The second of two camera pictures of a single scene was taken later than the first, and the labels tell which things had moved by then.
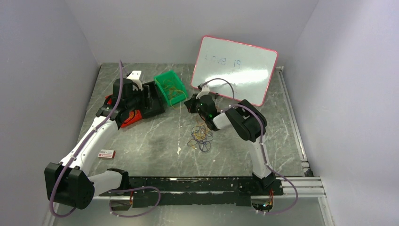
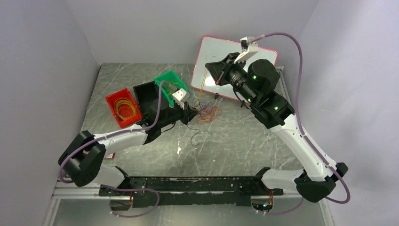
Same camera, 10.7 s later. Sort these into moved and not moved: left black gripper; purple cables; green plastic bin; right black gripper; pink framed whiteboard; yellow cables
Moved: yellow cables; right black gripper; purple cables; left black gripper
Not moved: pink framed whiteboard; green plastic bin
